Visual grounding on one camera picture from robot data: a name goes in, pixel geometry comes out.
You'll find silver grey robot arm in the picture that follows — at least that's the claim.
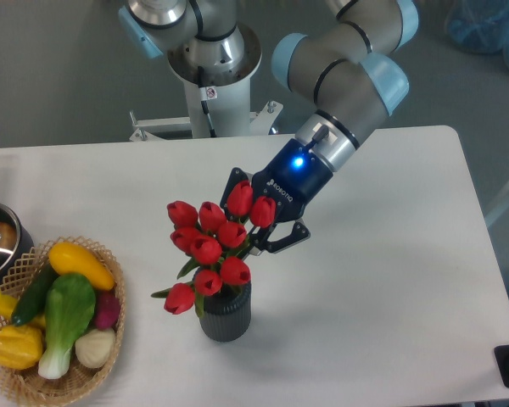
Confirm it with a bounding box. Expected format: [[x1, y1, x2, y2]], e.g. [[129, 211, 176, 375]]
[[118, 1, 418, 256]]

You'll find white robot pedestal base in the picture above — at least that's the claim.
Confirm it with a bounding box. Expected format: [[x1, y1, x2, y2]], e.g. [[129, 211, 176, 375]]
[[129, 76, 284, 142]]

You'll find green bok choy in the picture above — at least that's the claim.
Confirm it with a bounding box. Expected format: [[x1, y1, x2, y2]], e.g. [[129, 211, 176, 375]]
[[38, 273, 96, 380]]

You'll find dark green cucumber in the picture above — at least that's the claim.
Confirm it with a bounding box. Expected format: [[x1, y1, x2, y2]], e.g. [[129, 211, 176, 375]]
[[11, 263, 59, 326]]

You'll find small yellow gourd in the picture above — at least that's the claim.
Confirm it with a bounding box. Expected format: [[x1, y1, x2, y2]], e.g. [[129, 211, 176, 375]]
[[0, 290, 46, 330]]

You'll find cream white garlic bulb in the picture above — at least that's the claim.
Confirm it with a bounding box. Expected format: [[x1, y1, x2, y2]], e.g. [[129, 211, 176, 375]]
[[75, 328, 115, 369]]

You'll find blue plastic bag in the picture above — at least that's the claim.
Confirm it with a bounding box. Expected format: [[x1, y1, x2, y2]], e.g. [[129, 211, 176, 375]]
[[445, 1, 509, 69]]

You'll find red tulip bouquet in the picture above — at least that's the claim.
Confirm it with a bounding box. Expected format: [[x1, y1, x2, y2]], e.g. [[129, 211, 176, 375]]
[[151, 181, 277, 317]]

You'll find purple red radish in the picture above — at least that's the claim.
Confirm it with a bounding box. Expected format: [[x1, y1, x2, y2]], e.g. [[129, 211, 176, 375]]
[[93, 292, 120, 330]]

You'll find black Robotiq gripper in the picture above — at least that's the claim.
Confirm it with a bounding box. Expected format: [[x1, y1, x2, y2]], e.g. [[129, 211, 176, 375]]
[[220, 139, 333, 259]]

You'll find yellow bell pepper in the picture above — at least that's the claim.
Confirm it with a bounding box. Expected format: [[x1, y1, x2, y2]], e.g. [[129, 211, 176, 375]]
[[0, 325, 43, 370]]

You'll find yellow squash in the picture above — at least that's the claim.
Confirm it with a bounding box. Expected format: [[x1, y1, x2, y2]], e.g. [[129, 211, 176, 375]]
[[48, 242, 115, 291]]

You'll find woven wicker basket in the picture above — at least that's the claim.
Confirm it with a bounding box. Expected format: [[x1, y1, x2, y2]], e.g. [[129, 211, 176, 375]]
[[0, 237, 126, 406]]

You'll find dark grey ribbed vase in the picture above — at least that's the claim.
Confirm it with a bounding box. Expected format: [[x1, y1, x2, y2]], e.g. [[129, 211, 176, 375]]
[[199, 282, 252, 343]]

